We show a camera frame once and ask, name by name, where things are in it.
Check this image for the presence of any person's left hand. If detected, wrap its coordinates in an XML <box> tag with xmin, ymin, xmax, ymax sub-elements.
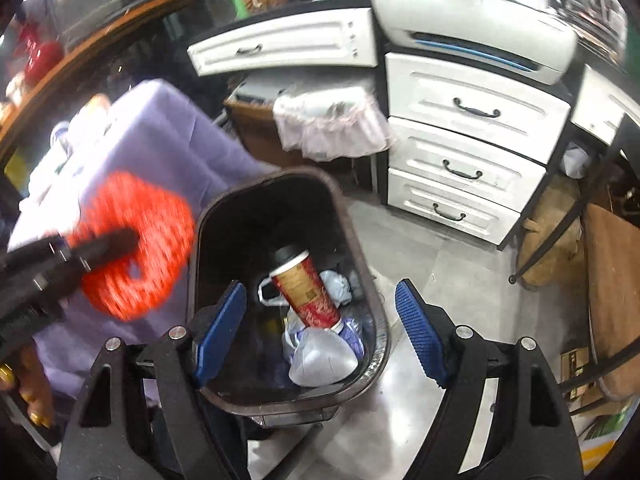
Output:
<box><xmin>0</xmin><ymin>346</ymin><xmax>57</xmax><ymax>430</ymax></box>

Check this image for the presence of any red bottle with black lid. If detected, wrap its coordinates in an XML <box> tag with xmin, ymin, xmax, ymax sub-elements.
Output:
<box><xmin>270</xmin><ymin>245</ymin><xmax>343</xmax><ymax>333</ymax></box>

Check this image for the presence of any tan paper bag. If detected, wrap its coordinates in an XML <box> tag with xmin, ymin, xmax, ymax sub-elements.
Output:
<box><xmin>517</xmin><ymin>175</ymin><xmax>586</xmax><ymax>291</ymax></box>

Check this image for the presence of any purple wrapper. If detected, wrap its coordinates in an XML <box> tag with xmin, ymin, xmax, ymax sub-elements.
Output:
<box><xmin>344</xmin><ymin>317</ymin><xmax>363</xmax><ymax>356</ymax></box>

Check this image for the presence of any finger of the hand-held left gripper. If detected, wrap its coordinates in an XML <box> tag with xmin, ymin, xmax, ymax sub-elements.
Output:
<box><xmin>65</xmin><ymin>227</ymin><xmax>139</xmax><ymax>273</ymax></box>

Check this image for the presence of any wooden counter shelf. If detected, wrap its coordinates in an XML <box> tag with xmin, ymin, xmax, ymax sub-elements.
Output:
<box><xmin>0</xmin><ymin>0</ymin><xmax>236</xmax><ymax>161</ymax></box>

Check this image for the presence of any purple floral tablecloth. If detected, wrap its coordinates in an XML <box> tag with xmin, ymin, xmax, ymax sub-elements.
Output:
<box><xmin>10</xmin><ymin>79</ymin><xmax>281</xmax><ymax>396</ymax></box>

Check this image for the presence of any white plastic bag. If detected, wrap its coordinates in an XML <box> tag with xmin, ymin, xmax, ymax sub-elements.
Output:
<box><xmin>287</xmin><ymin>327</ymin><xmax>358</xmax><ymax>388</ymax></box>

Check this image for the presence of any white printer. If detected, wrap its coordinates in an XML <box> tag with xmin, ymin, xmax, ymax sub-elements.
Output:
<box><xmin>370</xmin><ymin>0</ymin><xmax>581</xmax><ymax>86</ymax></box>

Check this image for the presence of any white drawer cabinet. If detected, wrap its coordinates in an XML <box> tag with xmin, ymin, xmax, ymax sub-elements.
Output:
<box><xmin>385</xmin><ymin>52</ymin><xmax>571</xmax><ymax>251</ymax></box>

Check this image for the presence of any white plastic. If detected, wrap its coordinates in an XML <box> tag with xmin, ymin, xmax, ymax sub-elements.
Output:
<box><xmin>319</xmin><ymin>270</ymin><xmax>352</xmax><ymax>307</ymax></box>

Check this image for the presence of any red vase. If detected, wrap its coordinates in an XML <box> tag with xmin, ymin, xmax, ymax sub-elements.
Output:
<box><xmin>20</xmin><ymin>25</ymin><xmax>63</xmax><ymax>86</ymax></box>

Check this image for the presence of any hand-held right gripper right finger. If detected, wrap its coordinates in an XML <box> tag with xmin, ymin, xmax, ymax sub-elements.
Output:
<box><xmin>394</xmin><ymin>279</ymin><xmax>585</xmax><ymax>480</ymax></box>

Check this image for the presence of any white vanity drawer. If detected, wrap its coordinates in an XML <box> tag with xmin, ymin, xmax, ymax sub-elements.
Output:
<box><xmin>187</xmin><ymin>7</ymin><xmax>378</xmax><ymax>78</ymax></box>
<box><xmin>570</xmin><ymin>67</ymin><xmax>640</xmax><ymax>146</ymax></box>

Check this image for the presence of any cardboard box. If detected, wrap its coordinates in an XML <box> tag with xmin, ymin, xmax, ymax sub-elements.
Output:
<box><xmin>560</xmin><ymin>347</ymin><xmax>626</xmax><ymax>411</ymax></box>

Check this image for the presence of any black frame wooden chair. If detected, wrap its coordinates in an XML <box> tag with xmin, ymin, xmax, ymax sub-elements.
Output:
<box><xmin>507</xmin><ymin>112</ymin><xmax>640</xmax><ymax>411</ymax></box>

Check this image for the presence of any dark trash bin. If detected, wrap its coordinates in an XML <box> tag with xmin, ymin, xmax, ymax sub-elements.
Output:
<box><xmin>186</xmin><ymin>167</ymin><xmax>391</xmax><ymax>418</ymax></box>

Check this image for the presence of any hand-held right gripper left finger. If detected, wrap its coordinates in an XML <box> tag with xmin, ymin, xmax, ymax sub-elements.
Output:
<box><xmin>57</xmin><ymin>281</ymin><xmax>248</xmax><ymax>480</ymax></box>

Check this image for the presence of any orange foam fruit net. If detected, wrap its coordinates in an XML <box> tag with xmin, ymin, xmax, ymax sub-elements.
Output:
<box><xmin>67</xmin><ymin>170</ymin><xmax>196</xmax><ymax>321</ymax></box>

